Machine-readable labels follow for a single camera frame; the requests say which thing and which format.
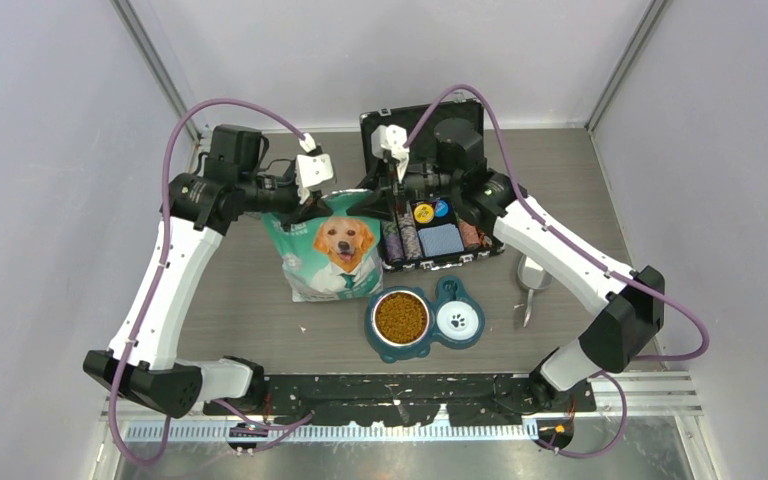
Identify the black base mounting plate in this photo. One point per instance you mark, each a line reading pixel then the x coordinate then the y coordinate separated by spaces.
pixel 401 400

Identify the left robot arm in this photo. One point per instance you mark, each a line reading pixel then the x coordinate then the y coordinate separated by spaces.
pixel 141 363

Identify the yellow big blind button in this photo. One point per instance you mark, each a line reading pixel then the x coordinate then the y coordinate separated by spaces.
pixel 424 213

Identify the blue card deck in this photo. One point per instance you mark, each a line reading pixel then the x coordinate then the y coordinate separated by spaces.
pixel 441 240

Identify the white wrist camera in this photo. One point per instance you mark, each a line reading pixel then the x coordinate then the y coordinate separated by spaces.
pixel 388 144
pixel 313 169

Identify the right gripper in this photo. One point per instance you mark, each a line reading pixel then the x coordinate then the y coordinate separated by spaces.
pixel 378 201

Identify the green pet food bag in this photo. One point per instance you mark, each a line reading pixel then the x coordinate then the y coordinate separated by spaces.
pixel 330 258

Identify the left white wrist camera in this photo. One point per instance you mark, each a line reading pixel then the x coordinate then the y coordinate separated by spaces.
pixel 313 169

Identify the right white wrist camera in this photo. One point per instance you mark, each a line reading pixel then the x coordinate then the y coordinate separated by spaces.
pixel 388 144

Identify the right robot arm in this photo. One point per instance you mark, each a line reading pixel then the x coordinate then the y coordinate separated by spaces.
pixel 627 305

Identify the teal double pet bowl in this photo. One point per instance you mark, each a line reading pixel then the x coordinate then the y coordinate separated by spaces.
pixel 455 320

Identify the black poker chip case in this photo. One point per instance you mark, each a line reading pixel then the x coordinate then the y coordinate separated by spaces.
pixel 400 246

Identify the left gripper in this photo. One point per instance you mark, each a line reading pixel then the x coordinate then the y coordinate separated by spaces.
pixel 310 210

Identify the blue small blind button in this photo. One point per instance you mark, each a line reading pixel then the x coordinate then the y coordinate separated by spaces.
pixel 441 209

